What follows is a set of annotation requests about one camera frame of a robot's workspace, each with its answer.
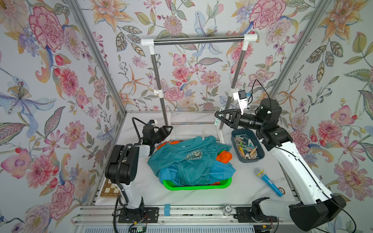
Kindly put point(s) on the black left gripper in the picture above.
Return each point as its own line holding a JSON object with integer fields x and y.
{"x": 164, "y": 133}

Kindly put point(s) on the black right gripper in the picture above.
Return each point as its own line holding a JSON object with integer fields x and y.
{"x": 235, "y": 118}

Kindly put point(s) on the teal embroidered t-shirt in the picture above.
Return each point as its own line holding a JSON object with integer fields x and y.
{"x": 196, "y": 154}

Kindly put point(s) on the orange garment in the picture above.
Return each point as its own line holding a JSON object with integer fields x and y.
{"x": 223, "y": 156}

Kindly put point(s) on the blue garment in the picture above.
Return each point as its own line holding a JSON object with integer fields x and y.
{"x": 218, "y": 172}

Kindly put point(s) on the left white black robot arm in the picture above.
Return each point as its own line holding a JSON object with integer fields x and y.
{"x": 122, "y": 167}

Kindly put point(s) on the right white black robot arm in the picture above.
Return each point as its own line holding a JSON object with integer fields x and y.
{"x": 317, "y": 205}

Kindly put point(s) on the dark teal clothespin bin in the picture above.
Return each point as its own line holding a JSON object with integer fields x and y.
{"x": 247, "y": 146}

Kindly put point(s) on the blue toy microphone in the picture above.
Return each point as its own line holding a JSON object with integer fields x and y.
{"x": 260, "y": 173}

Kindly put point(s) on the wooden chessboard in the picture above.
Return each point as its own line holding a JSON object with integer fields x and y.
{"x": 109, "y": 189}

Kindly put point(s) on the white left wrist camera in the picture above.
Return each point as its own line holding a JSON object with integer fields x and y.
{"x": 152, "y": 122}

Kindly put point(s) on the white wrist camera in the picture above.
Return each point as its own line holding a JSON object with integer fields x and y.
{"x": 241, "y": 97}
{"x": 152, "y": 122}

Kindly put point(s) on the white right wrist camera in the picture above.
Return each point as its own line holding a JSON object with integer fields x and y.
{"x": 241, "y": 97}

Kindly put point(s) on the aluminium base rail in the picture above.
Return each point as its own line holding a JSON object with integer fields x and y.
{"x": 177, "y": 219}

